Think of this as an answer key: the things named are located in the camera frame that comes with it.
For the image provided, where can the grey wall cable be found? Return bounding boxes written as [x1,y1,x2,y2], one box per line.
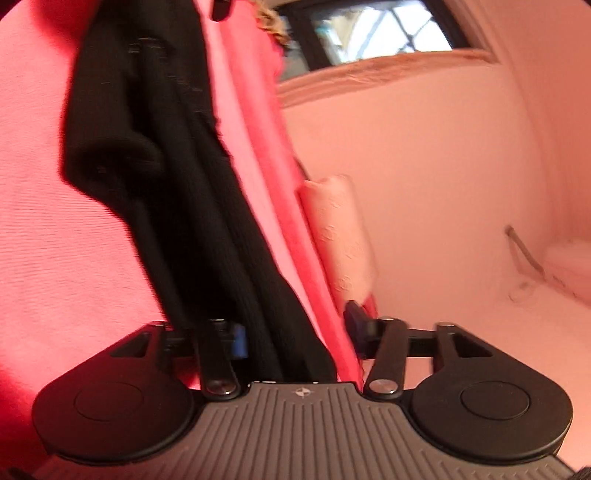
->
[505,224,546,278]

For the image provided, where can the beige crumpled cloth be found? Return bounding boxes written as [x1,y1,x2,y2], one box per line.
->
[252,0,293,48]

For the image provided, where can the black pants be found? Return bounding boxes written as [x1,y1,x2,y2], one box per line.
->
[59,0,338,384]

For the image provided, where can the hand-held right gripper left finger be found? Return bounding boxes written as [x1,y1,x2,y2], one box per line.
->
[110,318,246,401]

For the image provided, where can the dark framed window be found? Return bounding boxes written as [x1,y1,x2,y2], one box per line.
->
[272,0,491,75]

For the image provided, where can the pale pink pillow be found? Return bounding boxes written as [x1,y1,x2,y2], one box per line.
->
[299,174,380,306]

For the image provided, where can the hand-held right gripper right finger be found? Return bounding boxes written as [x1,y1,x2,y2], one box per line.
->
[343,300,494,401]

